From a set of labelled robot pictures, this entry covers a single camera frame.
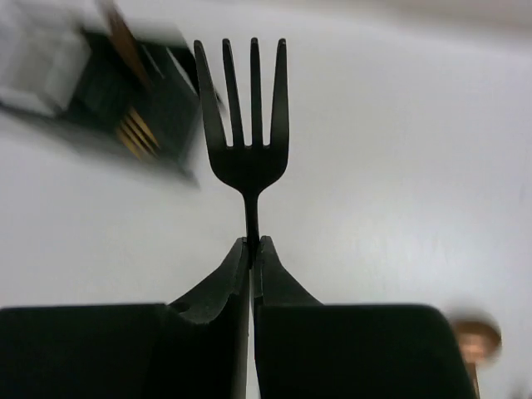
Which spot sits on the gold knife dark handle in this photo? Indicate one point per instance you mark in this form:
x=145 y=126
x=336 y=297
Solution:
x=124 y=42

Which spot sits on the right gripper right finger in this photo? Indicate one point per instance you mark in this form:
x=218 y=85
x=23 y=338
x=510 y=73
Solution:
x=307 y=349

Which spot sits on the black utensil holder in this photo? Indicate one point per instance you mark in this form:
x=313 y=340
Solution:
x=107 y=89

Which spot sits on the gold fork dark handle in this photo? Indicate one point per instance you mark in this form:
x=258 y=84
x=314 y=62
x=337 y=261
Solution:
x=137 y=137

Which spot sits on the copper spoon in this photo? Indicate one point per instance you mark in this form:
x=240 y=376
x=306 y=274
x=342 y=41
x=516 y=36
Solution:
x=479 y=343

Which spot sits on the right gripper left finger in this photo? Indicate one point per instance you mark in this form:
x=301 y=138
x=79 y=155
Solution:
x=194 y=347

